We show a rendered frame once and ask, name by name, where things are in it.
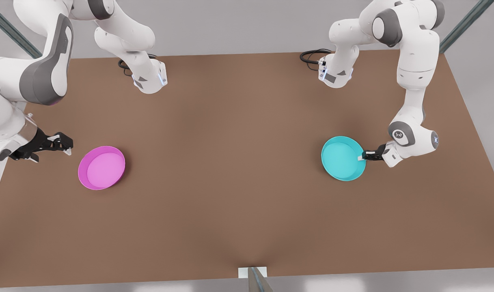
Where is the blue plate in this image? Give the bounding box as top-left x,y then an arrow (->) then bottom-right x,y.
321,136 -> 367,182

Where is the silver frame post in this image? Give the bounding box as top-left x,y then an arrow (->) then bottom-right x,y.
0,3 -> 43,60
247,267 -> 274,292
439,0 -> 494,54

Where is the white post foot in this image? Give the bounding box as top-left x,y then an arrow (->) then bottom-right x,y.
238,266 -> 268,279

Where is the pink plate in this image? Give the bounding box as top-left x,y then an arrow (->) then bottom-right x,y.
78,146 -> 126,191

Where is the black cable loop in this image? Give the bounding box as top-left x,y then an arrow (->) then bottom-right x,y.
118,54 -> 158,77
300,49 -> 333,72

